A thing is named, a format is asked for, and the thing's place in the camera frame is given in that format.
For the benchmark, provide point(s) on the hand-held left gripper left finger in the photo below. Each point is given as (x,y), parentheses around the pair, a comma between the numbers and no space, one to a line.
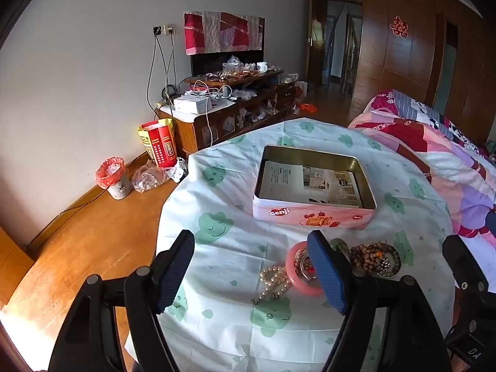
(174,275)

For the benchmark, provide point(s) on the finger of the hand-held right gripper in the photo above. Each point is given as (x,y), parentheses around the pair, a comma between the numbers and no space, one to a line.
(491,223)
(461,257)

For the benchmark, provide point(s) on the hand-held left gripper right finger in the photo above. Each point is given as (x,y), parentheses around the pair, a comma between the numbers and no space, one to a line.
(329,275)

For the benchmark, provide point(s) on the green jade bangle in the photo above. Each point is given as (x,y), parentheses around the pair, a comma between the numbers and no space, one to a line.
(341,245)

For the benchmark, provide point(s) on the pink bangle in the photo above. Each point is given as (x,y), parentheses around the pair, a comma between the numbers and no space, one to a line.
(298,285)

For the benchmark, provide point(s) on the pink tin box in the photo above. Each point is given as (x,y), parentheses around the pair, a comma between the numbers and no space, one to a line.
(310,215)

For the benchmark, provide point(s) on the white bed sheet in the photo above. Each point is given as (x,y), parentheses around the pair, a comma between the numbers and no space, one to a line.
(484,257)

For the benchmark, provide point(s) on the green cloth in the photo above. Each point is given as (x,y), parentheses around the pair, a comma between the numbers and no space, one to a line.
(492,155)

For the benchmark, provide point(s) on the patchwork quilt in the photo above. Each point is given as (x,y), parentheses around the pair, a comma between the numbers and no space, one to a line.
(445,155)

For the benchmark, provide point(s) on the printed paper leaflet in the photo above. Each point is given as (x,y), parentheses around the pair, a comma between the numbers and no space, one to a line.
(306,182)

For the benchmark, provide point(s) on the crumpled clear plastic bag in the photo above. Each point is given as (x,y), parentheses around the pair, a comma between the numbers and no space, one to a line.
(149,176)

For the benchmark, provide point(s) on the white tablecloth with green clouds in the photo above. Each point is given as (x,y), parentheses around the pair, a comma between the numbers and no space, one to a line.
(232,186)

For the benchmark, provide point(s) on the trash bin with red bag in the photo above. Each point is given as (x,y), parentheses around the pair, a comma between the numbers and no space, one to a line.
(114,182)

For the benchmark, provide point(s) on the yellow and red paper bag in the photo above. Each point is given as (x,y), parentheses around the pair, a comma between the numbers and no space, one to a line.
(161,145)

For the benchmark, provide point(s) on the wooden television cabinet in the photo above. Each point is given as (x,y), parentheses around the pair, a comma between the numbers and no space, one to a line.
(201,128)

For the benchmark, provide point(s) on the wooden furniture corner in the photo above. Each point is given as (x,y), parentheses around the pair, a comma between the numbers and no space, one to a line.
(11,267)

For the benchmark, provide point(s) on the orange item on floor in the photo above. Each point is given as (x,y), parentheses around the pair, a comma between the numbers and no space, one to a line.
(308,106)

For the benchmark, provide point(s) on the white cardboard box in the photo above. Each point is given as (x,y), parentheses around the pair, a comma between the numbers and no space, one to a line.
(192,104)

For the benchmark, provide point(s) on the wooden wardrobe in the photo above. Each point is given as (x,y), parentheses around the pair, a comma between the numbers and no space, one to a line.
(387,69)

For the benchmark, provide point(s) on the red and white shopping bag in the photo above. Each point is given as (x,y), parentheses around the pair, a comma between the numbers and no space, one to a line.
(301,89)

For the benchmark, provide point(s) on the black television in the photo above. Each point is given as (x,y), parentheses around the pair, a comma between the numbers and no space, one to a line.
(205,64)

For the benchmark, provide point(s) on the red paper decoration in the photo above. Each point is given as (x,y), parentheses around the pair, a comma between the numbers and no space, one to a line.
(400,27)

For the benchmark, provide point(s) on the wooden door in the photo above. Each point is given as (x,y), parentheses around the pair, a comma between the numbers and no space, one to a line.
(314,58)

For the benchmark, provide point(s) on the white mug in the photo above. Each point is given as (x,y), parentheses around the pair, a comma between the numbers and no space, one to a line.
(262,68)

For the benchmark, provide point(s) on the clear plastic bag on cabinet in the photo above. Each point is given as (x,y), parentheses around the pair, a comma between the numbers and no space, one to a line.
(233,61)

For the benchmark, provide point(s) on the red patchwork television cover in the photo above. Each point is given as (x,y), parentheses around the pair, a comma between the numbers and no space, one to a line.
(221,33)

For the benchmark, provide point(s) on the wall socket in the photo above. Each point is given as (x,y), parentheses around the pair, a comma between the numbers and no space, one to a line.
(163,29)

